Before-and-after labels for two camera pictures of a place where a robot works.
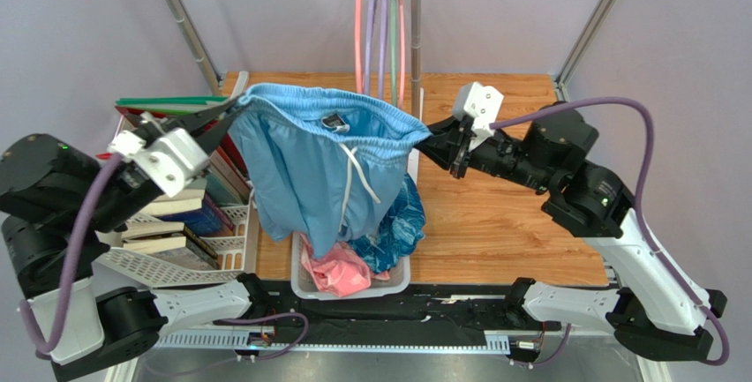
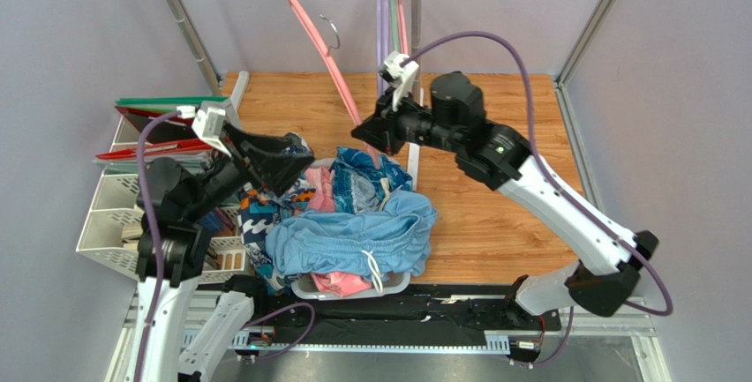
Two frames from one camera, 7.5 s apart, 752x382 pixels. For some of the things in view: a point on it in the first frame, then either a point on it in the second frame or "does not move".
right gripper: [462, 153] → [393, 121]
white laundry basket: [302, 288] does not move
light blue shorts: [319, 162] → [387, 240]
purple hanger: [369, 50] → [379, 26]
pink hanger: [357, 26] → [335, 68]
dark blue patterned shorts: [400, 232] → [357, 187]
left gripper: [224, 113] → [275, 168]
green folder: [169, 105] does not move
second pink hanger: [402, 8] does not move
